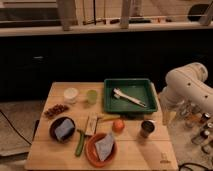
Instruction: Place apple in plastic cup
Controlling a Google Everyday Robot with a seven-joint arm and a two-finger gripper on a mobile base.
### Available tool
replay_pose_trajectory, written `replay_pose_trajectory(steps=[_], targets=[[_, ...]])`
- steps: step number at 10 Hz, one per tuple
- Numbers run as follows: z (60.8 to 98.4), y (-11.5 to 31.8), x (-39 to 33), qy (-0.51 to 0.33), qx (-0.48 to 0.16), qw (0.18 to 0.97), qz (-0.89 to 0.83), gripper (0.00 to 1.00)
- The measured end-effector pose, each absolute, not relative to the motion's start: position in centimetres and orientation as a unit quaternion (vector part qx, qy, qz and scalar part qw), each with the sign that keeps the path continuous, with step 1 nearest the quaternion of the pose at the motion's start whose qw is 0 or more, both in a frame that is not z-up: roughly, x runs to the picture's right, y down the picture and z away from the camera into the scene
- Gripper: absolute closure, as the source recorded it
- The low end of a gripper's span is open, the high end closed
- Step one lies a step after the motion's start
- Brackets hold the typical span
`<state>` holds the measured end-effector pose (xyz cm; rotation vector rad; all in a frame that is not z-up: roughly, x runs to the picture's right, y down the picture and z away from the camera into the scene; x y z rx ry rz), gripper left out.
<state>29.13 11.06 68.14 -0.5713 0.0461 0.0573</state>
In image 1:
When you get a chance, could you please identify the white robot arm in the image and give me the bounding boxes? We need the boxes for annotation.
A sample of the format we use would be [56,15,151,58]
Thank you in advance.
[159,62,213,125]

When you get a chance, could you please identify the green cucumber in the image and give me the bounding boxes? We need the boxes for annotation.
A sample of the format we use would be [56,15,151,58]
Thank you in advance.
[75,129,85,157]

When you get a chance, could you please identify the white tongs in tray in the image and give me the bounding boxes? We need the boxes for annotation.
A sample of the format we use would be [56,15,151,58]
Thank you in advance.
[113,88,146,107]

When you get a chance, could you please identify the orange plate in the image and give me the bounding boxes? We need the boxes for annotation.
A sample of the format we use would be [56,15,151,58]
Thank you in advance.
[85,133,117,168]

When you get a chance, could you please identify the blue cloth on plate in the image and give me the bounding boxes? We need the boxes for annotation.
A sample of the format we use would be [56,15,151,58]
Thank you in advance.
[95,133,114,161]

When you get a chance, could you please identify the black cable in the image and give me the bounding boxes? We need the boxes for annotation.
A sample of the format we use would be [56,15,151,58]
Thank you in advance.
[0,109,34,146]

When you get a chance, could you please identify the green plastic cup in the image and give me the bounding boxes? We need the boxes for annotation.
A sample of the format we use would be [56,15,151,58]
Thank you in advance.
[86,90,98,105]

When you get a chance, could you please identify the dark brown bowl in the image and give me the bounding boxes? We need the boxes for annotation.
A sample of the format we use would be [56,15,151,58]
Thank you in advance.
[49,117,75,142]

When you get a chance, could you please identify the blue sponge in bowl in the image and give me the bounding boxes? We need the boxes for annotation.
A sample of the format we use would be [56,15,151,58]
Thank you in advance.
[55,119,74,140]

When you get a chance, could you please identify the metal cup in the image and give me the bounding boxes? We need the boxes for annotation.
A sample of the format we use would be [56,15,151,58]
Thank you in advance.
[140,120,155,138]

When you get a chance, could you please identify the green plastic tray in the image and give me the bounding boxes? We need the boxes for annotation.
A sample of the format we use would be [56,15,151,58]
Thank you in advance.
[104,78,158,114]

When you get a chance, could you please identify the yellow handled utensil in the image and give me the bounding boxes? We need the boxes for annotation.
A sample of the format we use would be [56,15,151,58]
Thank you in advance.
[99,115,120,122]

